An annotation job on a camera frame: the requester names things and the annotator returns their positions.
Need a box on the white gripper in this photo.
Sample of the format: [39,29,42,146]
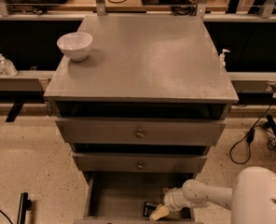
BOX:
[149,188,190,221]

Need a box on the dark blue rxbar wrapper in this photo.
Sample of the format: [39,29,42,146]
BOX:
[143,203,158,217]

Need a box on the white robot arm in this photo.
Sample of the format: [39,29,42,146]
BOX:
[150,166,276,224]

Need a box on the grey open bottom drawer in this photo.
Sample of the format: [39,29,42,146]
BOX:
[73,172,202,224]

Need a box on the grey middle drawer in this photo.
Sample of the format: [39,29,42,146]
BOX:
[72,152,206,173]

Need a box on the grey wooden drawer cabinet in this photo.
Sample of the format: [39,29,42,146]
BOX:
[43,14,240,185]

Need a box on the grey top drawer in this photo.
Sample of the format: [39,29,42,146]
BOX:
[56,118,226,146]

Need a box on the clear sanitizer bottle right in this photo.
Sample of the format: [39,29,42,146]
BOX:
[219,49,230,67]

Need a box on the clear sanitizer bottle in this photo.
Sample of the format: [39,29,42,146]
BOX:
[219,49,230,67]
[0,53,18,77]

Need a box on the white ceramic bowl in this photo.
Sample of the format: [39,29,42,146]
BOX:
[57,32,93,61]

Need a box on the clear sanitizer bottle left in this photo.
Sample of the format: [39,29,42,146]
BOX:
[0,53,18,77]

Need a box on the black floor cable right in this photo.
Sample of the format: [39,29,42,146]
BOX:
[228,87,276,165]

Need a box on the black post bottom left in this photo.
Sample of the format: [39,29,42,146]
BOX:
[17,192,33,224]

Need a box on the black bracket left floor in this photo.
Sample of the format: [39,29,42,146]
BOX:
[6,101,24,122]

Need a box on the black coiled cables shelf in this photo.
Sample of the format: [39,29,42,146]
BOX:
[170,0,197,16]

